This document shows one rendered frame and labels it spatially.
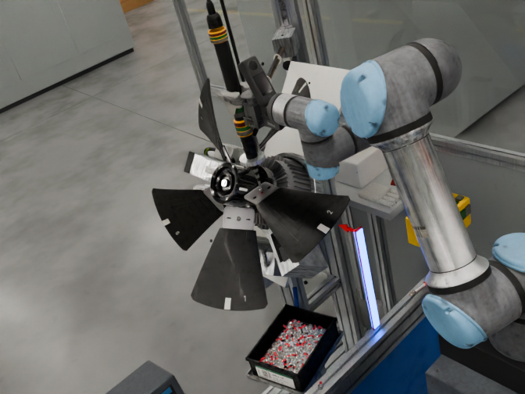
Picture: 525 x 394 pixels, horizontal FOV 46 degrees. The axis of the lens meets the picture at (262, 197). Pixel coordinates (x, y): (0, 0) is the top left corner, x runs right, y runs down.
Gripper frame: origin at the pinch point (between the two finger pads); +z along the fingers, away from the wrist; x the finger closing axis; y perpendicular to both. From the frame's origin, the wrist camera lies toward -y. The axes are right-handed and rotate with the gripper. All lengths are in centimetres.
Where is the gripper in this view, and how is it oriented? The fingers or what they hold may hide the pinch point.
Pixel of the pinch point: (226, 87)
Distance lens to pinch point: 161.2
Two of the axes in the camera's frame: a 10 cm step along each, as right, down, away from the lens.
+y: 2.3, 8.2, 5.3
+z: -6.6, -2.7, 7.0
